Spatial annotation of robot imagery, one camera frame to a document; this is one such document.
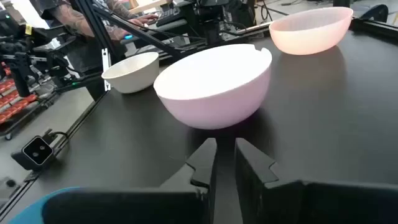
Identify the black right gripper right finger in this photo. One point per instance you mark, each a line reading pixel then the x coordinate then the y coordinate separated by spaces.
pixel 252 168

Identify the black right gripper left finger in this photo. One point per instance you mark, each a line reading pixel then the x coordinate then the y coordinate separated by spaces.
pixel 199 174

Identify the large lavender bowl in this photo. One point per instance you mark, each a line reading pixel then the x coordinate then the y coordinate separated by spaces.
pixel 214 93

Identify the large pink bowl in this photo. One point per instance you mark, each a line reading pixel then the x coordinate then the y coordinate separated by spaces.
pixel 308 34

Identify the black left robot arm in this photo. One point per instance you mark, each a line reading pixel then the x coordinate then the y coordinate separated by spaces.
pixel 21 62

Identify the small white bowl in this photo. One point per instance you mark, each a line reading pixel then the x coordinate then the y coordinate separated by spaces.
pixel 133 74

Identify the computer mouse with blue light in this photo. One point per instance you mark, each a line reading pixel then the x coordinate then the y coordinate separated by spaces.
pixel 128 36

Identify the black machine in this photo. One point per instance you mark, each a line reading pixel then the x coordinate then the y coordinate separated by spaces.
pixel 214 15

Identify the black keyboard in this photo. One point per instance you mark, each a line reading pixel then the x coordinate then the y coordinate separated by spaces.
pixel 168 15

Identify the person's hand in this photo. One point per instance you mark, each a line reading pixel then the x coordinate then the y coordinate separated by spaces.
pixel 146 19

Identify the small teal bowl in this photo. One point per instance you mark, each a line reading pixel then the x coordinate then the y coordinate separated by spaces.
pixel 28 211

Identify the cart with red items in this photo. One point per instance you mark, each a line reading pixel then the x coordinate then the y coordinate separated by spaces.
pixel 15 102

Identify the white metal bracket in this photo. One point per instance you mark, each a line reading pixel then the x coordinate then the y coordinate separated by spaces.
pixel 106 68

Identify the black table-level camera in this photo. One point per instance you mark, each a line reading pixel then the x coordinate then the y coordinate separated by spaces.
pixel 37 152

